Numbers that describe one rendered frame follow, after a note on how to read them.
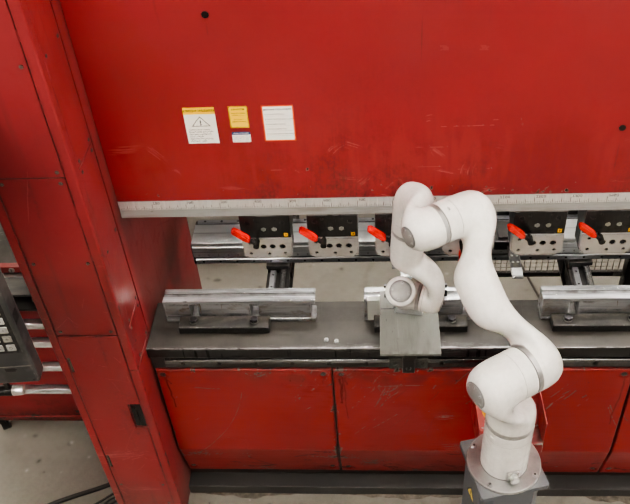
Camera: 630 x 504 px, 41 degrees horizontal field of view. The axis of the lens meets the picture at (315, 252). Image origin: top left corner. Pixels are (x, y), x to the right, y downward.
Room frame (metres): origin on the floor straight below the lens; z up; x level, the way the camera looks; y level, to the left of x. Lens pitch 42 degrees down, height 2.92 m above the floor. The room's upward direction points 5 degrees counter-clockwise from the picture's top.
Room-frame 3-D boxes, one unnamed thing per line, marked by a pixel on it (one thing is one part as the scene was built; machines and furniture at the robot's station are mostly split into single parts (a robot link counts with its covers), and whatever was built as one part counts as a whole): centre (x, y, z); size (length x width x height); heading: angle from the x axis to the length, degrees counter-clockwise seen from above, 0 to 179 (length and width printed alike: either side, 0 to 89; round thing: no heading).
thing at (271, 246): (1.94, 0.14, 1.26); 0.15 x 0.09 x 0.17; 84
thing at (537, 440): (1.55, -0.55, 0.75); 0.20 x 0.16 x 0.18; 85
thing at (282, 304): (1.95, 0.26, 0.92); 0.50 x 0.06 x 0.10; 84
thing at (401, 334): (1.74, -0.27, 1.00); 0.26 x 0.18 x 0.01; 174
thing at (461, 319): (1.83, -0.32, 0.89); 0.30 x 0.05 x 0.03; 84
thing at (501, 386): (1.21, -0.41, 1.30); 0.19 x 0.12 x 0.24; 115
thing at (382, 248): (1.89, -0.26, 1.26); 0.15 x 0.09 x 0.17; 84
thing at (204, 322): (1.90, 0.32, 0.89); 0.30 x 0.05 x 0.03; 84
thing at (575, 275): (2.20, -0.92, 0.81); 0.64 x 0.08 x 0.14; 174
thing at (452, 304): (1.89, -0.34, 0.92); 0.39 x 0.06 x 0.10; 84
